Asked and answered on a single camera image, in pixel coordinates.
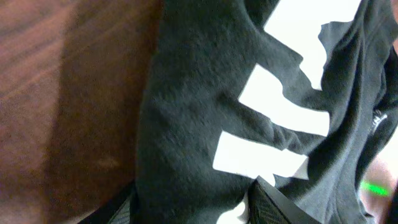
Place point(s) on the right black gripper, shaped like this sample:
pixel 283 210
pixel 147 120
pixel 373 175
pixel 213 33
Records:
pixel 380 182

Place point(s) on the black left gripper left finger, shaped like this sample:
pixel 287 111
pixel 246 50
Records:
pixel 118 210

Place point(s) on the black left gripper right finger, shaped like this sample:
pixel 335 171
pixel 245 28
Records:
pixel 269 206

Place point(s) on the dark green Nike t-shirt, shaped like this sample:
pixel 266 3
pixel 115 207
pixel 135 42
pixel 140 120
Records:
pixel 298 94

